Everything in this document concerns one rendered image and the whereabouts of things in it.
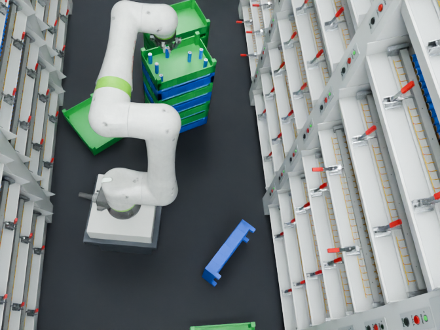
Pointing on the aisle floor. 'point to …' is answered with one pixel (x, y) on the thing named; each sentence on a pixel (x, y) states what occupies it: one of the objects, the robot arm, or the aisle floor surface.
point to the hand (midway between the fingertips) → (167, 48)
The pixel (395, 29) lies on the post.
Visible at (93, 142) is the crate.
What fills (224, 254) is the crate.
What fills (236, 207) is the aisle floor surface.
